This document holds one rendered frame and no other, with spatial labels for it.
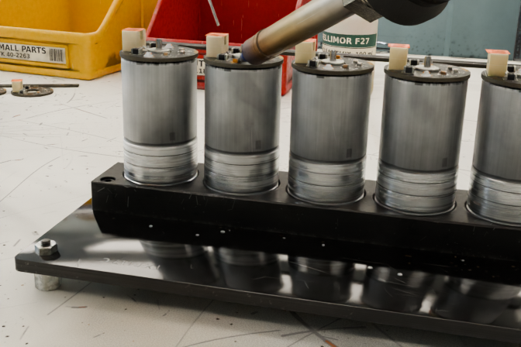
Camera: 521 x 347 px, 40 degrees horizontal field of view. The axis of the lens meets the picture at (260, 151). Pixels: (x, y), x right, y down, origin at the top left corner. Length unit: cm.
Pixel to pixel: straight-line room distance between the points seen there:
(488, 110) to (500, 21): 439
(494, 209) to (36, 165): 19
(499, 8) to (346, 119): 439
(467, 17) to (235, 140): 439
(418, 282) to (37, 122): 25
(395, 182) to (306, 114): 3
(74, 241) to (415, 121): 11
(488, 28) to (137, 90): 441
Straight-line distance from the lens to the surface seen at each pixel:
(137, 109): 23
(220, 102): 22
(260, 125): 22
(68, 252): 21
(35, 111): 42
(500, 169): 22
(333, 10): 17
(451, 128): 21
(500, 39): 462
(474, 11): 459
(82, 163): 32
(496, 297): 20
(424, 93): 21
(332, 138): 21
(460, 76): 21
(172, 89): 23
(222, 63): 22
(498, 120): 21
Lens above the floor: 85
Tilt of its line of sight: 17 degrees down
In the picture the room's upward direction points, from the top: 2 degrees clockwise
